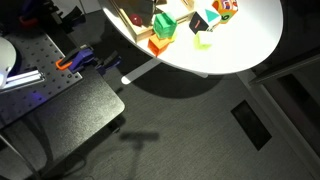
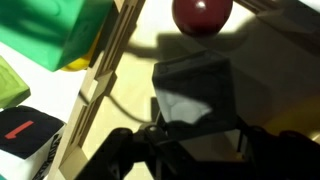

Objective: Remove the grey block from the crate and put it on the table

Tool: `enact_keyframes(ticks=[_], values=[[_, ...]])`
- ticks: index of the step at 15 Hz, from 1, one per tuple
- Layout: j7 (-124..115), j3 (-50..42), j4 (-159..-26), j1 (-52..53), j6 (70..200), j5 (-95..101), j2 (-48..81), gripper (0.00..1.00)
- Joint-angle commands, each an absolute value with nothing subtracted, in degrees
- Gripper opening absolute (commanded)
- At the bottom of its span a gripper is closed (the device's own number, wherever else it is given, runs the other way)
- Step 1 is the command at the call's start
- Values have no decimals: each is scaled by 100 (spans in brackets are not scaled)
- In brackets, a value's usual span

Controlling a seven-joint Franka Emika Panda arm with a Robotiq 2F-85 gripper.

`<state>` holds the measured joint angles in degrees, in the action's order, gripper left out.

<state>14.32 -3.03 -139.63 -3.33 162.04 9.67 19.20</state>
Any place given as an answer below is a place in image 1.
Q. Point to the black white teal cube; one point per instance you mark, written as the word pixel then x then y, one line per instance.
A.
pixel 203 20

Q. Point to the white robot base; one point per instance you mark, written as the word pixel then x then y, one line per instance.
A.
pixel 6 60

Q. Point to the black stand table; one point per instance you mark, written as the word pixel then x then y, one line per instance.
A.
pixel 73 113

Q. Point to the black perforated breadboard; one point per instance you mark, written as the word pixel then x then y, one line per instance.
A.
pixel 36 53

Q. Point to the blue clamp with orange trigger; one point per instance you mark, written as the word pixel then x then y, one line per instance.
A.
pixel 80 60
pixel 50 15

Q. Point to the black floor hatch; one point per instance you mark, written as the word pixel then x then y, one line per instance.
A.
pixel 251 125

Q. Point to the green block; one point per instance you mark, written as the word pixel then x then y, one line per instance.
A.
pixel 165 25

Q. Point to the silver aluminium rail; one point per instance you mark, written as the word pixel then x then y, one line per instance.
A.
pixel 23 78

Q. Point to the dark shelf unit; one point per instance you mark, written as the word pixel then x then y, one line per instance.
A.
pixel 286 68

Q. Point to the dark red ball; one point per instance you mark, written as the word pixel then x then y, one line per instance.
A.
pixel 136 19

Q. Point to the orange block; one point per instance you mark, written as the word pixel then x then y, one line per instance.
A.
pixel 158 46

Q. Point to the multicolour cube with orange circle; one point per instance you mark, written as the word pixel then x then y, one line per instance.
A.
pixel 226 10

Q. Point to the light yellow-green block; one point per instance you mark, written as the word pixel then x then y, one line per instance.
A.
pixel 203 40

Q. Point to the wooden slatted crate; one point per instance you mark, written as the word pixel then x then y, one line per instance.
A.
pixel 141 32

